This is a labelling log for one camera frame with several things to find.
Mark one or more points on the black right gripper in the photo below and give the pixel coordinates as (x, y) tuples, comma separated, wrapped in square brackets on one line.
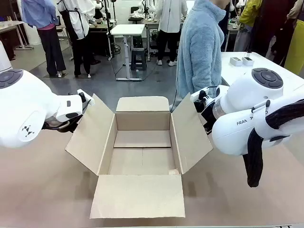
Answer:
[(207, 118)]

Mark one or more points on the brown cardboard box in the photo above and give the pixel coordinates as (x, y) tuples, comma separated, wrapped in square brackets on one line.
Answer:
[(137, 194)]

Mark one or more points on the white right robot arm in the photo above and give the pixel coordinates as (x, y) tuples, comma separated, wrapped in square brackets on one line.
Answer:
[(237, 133)]

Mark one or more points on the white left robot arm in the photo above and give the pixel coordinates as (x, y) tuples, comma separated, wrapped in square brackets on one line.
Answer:
[(28, 107)]

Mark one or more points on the small white box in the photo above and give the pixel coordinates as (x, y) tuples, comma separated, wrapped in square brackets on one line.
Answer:
[(235, 61), (248, 61)]

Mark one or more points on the person in blue fleece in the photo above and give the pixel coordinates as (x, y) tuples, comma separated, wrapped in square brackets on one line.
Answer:
[(199, 47)]

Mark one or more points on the grey step stool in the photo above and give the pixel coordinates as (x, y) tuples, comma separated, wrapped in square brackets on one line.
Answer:
[(138, 52)]

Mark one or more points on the person in white jacket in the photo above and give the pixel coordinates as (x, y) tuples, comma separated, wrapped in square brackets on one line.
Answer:
[(169, 16)]

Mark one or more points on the grey workbench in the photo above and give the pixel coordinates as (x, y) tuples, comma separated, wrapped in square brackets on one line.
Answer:
[(152, 21)]

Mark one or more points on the person in yellow-green trousers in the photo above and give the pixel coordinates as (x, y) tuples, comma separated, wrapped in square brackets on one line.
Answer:
[(297, 47)]

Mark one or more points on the person in yellow jacket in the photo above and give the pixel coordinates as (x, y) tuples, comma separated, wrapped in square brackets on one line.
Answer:
[(249, 12)]

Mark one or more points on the person in dark clothes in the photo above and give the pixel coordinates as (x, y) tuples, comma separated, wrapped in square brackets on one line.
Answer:
[(273, 23)]

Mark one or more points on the white standing desk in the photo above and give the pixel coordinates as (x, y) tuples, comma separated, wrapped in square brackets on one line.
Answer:
[(128, 29)]

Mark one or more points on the office chair with white cloth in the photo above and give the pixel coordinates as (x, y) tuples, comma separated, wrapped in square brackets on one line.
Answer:
[(136, 15)]

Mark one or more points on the black pole stand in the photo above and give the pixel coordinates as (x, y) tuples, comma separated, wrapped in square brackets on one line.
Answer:
[(109, 35)]

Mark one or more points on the person with black apron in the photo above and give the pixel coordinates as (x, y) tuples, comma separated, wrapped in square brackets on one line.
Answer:
[(73, 19)]

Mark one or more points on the person in blue shirt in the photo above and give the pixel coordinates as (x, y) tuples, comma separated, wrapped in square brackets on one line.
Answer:
[(38, 14)]

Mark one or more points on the white conical floor stand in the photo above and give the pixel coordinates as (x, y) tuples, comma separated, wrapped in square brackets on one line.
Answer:
[(3, 59)]

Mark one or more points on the light wooden table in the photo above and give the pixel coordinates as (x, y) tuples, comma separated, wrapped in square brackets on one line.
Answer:
[(9, 23)]

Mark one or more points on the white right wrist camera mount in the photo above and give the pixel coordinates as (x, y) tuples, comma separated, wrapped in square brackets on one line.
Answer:
[(199, 93)]

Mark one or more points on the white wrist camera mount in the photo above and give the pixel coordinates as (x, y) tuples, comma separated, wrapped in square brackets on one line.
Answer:
[(88, 98), (199, 93)]

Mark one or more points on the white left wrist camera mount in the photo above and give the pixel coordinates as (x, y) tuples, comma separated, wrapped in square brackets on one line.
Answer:
[(88, 98)]

